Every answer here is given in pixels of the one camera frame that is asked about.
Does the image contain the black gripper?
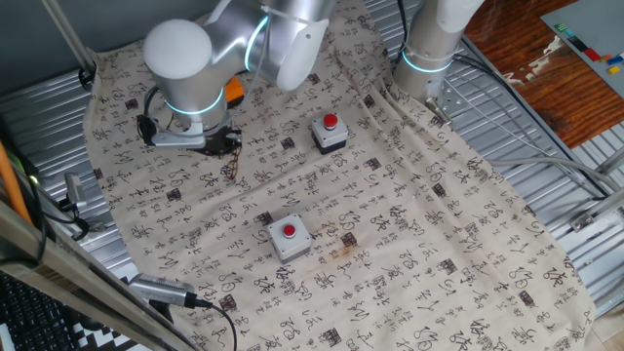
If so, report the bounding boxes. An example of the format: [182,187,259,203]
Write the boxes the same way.
[191,127,244,158]

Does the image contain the brown thin-frame glasses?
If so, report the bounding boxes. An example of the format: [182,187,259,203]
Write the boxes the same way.
[221,144,244,182]

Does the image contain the orange box red mushroom button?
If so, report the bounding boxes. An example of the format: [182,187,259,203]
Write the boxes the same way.
[223,75,247,110]

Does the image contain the grey box flat red button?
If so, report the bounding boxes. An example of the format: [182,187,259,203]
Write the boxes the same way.
[266,213,313,265]

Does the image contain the black pole clamp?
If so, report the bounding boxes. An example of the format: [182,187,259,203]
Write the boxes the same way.
[77,67,98,93]

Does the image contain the beige calligraphy print tablecloth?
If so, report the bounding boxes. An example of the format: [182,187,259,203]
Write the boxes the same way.
[81,0,599,351]

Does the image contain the grey metal pole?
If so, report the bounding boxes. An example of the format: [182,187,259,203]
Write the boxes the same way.
[41,0,98,75]

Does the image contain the orange tube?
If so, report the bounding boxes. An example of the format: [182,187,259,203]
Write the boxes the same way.
[0,140,33,226]

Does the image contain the black computer mouse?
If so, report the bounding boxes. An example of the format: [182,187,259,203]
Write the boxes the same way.
[77,312,106,333]

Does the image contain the black white checkerboard sheet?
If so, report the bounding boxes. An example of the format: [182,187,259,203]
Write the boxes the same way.
[71,320,148,351]

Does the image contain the silver base mounting plate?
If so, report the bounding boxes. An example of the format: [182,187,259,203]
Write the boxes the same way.
[424,80,467,130]

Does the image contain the black keyboard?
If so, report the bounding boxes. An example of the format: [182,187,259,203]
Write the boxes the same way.
[0,272,85,351]

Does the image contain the brown wooden table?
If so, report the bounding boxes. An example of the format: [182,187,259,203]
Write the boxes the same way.
[462,0,624,150]

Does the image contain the grey flat board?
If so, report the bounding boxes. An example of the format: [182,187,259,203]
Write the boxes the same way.
[539,0,624,99]

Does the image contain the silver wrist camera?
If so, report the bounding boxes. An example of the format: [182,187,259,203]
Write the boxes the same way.
[150,121,209,150]

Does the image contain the small grey camera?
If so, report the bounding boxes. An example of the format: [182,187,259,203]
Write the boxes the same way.
[62,173,90,212]

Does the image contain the silver depth camera with mount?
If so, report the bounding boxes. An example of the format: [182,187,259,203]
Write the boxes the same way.
[127,272,199,323]

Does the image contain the black thin cable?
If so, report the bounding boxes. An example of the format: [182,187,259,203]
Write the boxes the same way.
[28,179,93,243]

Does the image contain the aluminium frame beam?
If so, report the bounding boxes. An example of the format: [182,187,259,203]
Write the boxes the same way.
[0,198,197,351]

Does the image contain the silver base cable connector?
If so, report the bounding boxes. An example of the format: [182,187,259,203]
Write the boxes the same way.
[424,96,452,129]

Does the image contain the black long cable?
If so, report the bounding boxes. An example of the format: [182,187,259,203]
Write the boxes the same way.
[452,52,608,199]

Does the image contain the grey thick cable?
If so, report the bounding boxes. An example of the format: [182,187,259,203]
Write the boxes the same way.
[450,95,624,195]

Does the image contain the aluminium corner bracket rail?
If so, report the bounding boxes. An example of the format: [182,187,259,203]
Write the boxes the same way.
[568,187,624,233]

